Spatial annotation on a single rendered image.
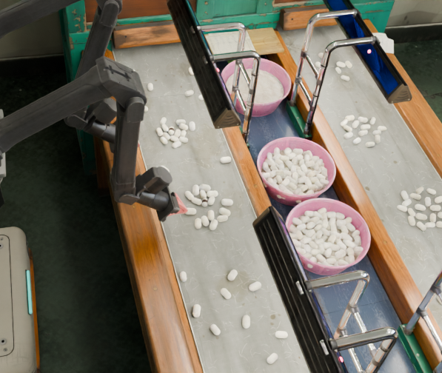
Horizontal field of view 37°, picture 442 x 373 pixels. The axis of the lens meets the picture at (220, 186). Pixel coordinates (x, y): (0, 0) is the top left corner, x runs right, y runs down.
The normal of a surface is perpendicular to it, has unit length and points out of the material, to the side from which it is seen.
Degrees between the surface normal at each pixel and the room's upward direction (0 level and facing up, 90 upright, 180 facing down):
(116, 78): 40
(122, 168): 95
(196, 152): 0
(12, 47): 90
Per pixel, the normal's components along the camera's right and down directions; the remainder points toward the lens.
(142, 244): 0.08, -0.64
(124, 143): 0.24, 0.80
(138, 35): 0.29, 0.44
